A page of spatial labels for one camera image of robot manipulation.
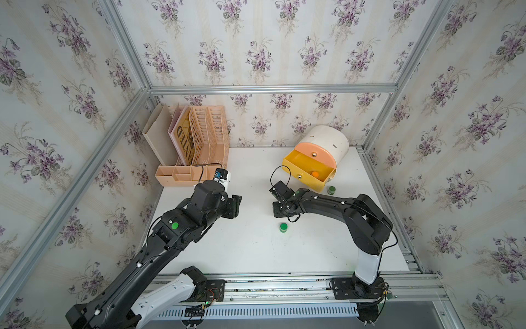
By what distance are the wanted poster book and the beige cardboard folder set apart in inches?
0.4

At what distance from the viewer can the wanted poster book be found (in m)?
0.90

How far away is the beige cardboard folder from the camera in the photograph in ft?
2.87
